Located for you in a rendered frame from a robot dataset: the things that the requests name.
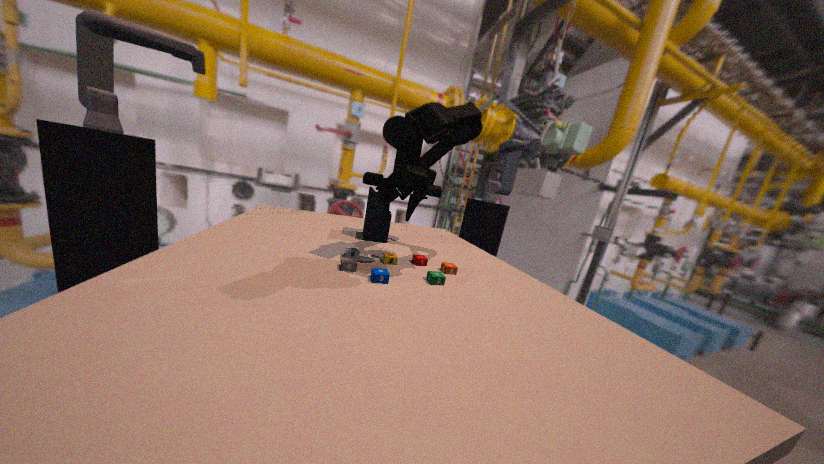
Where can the yellow block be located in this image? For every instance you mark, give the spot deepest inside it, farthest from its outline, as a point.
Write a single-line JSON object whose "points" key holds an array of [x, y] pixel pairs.
{"points": [[390, 258]]}

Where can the orange block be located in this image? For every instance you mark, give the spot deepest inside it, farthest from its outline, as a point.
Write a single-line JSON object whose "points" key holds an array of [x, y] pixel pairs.
{"points": [[449, 268]]}

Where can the blue block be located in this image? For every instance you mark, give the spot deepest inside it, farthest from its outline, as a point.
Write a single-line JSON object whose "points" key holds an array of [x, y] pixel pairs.
{"points": [[379, 275]]}

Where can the green block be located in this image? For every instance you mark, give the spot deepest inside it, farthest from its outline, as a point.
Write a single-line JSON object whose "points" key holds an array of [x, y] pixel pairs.
{"points": [[435, 278]]}

